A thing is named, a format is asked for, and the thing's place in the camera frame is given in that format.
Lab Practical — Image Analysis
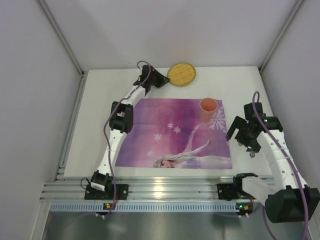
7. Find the yellow round woven coaster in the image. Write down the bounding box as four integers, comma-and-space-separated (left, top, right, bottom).
167, 62, 197, 87

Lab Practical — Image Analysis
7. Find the pink plastic cup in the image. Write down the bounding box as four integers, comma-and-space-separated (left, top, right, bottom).
199, 97, 218, 122

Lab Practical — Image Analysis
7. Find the purple Frozen placemat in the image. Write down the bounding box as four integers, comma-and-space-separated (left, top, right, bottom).
116, 98, 232, 170

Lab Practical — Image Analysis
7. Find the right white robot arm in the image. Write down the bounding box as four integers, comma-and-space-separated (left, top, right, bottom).
226, 102, 320, 223

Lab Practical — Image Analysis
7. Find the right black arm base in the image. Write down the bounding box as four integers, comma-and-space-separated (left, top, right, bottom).
217, 173, 256, 201

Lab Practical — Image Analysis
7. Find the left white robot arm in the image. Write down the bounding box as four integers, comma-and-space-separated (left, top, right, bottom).
90, 61, 171, 192

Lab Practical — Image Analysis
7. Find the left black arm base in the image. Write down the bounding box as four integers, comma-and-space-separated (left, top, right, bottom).
84, 170, 129, 200

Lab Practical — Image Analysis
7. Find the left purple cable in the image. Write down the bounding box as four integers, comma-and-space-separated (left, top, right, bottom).
103, 59, 154, 218

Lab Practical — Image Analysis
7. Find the perforated grey cable duct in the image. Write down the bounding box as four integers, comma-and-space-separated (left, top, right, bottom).
50, 201, 253, 213

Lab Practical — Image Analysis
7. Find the aluminium mounting rail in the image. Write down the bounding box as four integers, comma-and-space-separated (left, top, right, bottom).
40, 176, 233, 202

